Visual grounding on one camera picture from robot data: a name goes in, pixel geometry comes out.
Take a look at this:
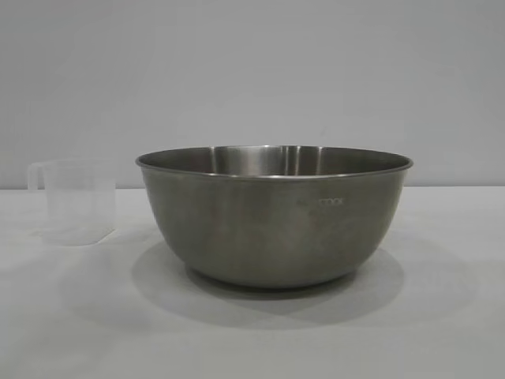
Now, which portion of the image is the stainless steel mixing bowl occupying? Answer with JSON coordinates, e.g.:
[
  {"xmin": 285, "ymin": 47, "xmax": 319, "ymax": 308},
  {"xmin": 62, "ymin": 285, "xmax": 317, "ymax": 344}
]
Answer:
[{"xmin": 134, "ymin": 144, "xmax": 415, "ymax": 291}]

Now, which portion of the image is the clear plastic measuring cup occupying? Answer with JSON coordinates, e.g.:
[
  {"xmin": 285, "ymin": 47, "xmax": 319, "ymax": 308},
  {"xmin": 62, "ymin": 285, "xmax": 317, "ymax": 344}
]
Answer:
[{"xmin": 26, "ymin": 160, "xmax": 117, "ymax": 246}]

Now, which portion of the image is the white tablecloth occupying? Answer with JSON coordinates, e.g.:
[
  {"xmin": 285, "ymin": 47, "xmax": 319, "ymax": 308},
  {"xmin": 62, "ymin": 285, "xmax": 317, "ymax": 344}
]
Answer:
[{"xmin": 0, "ymin": 185, "xmax": 505, "ymax": 379}]

